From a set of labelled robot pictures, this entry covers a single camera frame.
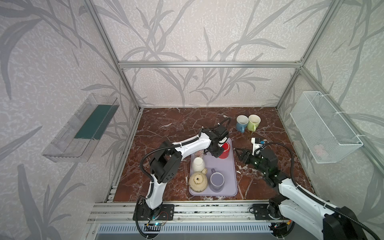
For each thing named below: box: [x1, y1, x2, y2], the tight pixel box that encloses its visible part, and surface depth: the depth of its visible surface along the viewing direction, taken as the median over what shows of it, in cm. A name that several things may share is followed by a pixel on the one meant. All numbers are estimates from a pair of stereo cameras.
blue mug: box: [236, 114, 249, 134], surface depth 102 cm
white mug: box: [192, 157, 205, 172], surface depth 83 cm
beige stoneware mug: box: [189, 168, 208, 193], surface depth 77 cm
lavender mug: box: [210, 168, 225, 190], surface depth 78 cm
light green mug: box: [247, 114, 261, 132], surface depth 103 cm
